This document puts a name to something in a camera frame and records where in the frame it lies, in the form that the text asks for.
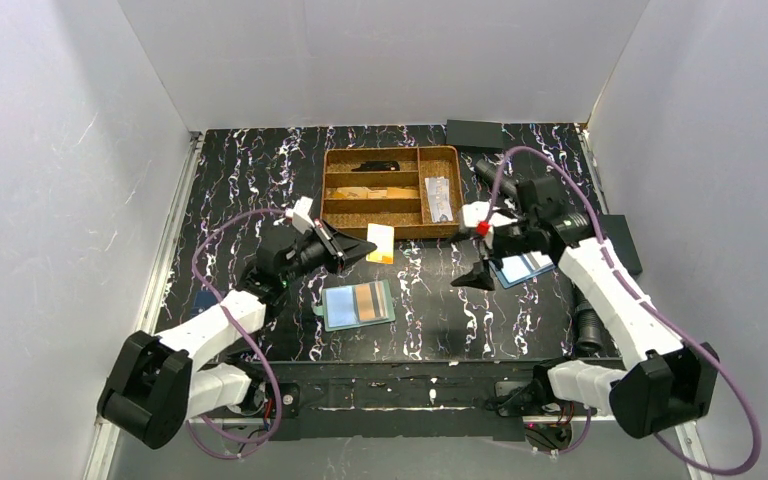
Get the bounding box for gold credit card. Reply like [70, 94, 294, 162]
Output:
[366, 223, 395, 265]

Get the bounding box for green card holder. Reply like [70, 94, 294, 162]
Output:
[312, 280, 396, 332]

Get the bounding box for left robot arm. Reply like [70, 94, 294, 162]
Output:
[96, 197, 376, 449]

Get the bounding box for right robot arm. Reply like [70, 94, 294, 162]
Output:
[450, 177, 717, 439]

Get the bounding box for silver card in blue holder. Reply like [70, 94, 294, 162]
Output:
[520, 252, 554, 275]

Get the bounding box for tan cards in tray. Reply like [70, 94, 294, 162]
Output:
[329, 187, 419, 200]

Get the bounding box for bronze card in green holder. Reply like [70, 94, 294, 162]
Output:
[353, 281, 389, 323]

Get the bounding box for silver VIP card lower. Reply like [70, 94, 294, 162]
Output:
[428, 194, 454, 223]

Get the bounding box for silver vip card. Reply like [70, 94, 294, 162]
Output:
[424, 177, 450, 201]
[428, 194, 454, 223]

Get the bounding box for silver VIP card upper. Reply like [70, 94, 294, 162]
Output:
[424, 177, 450, 201]

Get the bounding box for dark blue card holder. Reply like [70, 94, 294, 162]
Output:
[190, 290, 217, 318]

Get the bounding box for woven brown organizer tray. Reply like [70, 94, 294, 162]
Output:
[321, 145, 464, 240]

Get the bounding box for black object in tray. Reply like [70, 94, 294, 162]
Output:
[351, 160, 401, 172]

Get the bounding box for black flat box rear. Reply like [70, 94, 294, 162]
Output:
[445, 119, 504, 150]

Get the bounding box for black box right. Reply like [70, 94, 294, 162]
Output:
[600, 214, 643, 279]

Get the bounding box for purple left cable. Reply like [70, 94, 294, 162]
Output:
[185, 206, 299, 461]

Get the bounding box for purple cable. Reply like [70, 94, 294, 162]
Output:
[185, 206, 299, 461]
[486, 145, 763, 477]

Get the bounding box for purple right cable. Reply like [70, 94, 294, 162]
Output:
[486, 145, 763, 477]

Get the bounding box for aluminium frame rail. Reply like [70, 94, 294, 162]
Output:
[82, 132, 717, 480]

